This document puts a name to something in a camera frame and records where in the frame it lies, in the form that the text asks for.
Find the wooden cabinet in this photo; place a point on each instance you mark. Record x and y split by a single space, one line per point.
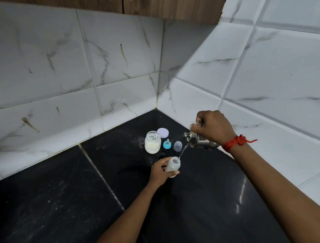
120 8

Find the clear baby bottle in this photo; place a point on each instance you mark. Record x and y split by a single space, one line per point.
173 165

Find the person's left thumb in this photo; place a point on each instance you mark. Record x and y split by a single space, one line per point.
172 173

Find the red thread wristband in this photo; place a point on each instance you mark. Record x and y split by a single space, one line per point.
233 142

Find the person's right hand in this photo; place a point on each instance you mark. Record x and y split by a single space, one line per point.
215 129

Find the person's right fingers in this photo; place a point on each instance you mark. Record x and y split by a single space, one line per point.
198 122

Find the stream of water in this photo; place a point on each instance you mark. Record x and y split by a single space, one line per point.
182 151

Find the glass jar of white powder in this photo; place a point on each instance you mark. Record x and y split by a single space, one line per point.
152 142

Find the clear bottle cap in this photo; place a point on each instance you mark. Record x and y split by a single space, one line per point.
177 146

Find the steel kettle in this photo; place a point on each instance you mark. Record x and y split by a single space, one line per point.
197 140

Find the person's left forearm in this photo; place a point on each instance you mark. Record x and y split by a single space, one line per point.
130 212

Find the person's left hand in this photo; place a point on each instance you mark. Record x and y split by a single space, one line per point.
157 172

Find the person's right forearm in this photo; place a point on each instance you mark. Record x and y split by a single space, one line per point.
277 192

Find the lilac jar lid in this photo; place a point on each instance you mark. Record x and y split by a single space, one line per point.
163 132

